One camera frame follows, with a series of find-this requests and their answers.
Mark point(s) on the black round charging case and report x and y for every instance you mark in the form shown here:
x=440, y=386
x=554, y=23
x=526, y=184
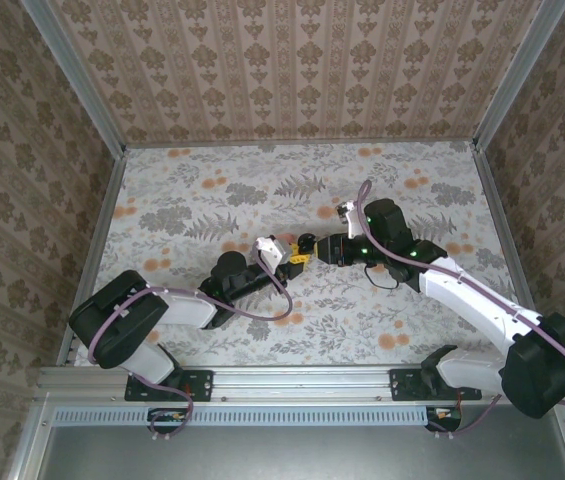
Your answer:
x=306, y=242

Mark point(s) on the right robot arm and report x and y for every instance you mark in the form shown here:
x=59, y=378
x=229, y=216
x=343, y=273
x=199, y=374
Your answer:
x=472, y=295

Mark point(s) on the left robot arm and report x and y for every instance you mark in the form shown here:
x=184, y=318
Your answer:
x=182, y=310

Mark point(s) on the black connector board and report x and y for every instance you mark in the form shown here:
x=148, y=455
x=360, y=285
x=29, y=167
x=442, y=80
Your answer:
x=444, y=415
x=167, y=416

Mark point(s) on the grey metal sheet panel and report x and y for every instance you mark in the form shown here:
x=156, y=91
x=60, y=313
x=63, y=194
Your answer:
x=312, y=455

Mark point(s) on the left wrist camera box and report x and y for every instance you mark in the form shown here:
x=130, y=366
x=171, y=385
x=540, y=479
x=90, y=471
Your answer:
x=271, y=249

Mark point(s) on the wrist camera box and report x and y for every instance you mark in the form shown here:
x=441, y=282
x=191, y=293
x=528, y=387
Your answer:
x=346, y=210
x=271, y=249

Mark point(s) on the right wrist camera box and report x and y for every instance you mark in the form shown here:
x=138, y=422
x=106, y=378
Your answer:
x=346, y=210

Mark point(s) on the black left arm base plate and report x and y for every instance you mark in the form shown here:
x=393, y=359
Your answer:
x=199, y=385

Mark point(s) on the aluminium table side rail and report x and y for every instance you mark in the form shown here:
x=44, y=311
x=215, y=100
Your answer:
x=103, y=220
x=497, y=210

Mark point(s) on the aluminium front frame rail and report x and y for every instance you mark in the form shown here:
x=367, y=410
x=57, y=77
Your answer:
x=302, y=382

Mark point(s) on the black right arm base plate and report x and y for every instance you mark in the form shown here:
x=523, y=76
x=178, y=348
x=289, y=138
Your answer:
x=404, y=385

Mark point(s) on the aluminium frame post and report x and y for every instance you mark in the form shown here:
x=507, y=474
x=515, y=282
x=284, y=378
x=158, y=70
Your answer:
x=81, y=82
x=514, y=75

